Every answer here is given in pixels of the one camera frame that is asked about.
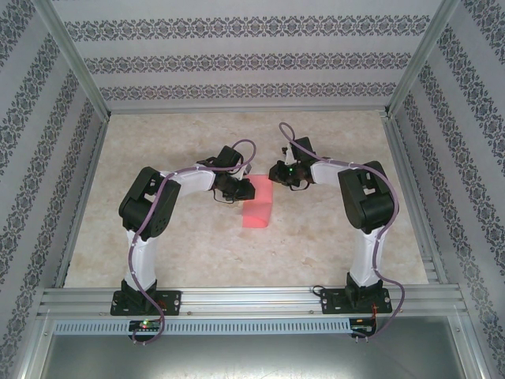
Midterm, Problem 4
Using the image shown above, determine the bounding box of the aluminium back frame bar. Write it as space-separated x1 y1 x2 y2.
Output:
107 107 390 116

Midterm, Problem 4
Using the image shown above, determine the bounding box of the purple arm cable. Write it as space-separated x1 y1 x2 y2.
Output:
126 140 260 345
278 122 407 343

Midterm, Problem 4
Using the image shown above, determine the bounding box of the aluminium mounting rail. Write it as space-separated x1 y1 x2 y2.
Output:
37 286 470 317

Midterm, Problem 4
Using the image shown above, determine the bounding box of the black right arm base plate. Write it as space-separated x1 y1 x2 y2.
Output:
320 287 394 316

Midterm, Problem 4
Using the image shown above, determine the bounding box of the aluminium side rail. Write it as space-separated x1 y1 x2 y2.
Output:
381 116 450 285
53 116 110 288

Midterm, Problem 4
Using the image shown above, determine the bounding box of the pink paper sheet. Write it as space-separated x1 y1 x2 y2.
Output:
241 173 275 229

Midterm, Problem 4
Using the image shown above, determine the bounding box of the aluminium frame beam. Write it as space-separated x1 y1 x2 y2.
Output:
449 313 492 379
15 313 54 379

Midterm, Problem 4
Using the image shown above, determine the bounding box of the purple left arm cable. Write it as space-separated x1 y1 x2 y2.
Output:
126 140 260 345

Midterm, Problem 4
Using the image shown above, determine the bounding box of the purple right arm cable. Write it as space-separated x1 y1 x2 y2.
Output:
278 122 407 343

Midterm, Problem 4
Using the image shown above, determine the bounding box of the aluminium frame post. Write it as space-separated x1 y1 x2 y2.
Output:
30 0 112 122
384 0 462 118

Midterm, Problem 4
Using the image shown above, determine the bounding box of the grey slotted cable duct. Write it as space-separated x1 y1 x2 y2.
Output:
52 318 352 335

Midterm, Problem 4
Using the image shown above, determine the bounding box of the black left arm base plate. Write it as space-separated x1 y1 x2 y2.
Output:
110 290 183 317

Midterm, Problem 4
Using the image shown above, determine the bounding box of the grey metal sheet panel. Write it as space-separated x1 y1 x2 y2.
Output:
39 333 473 379

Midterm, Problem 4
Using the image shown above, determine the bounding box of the small circuit board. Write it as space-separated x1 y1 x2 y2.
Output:
129 319 163 333
350 323 378 337

